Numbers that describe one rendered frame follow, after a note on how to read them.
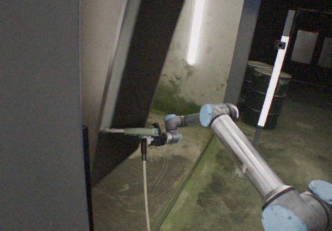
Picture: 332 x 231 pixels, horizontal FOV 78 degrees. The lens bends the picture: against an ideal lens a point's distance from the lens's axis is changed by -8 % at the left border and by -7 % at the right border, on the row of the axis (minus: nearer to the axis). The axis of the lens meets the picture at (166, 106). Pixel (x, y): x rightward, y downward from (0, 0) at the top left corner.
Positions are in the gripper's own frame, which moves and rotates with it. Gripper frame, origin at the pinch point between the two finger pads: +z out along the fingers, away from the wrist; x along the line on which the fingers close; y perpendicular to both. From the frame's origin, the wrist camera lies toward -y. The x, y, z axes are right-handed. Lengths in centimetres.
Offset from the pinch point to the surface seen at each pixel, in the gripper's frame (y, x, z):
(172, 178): 43, 26, -64
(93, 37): -42, -30, 56
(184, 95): -51, 83, -155
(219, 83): -64, 31, -163
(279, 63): -61, -62, -96
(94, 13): -50, -34, 58
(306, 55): -223, -18, -639
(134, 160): 30, 68, -51
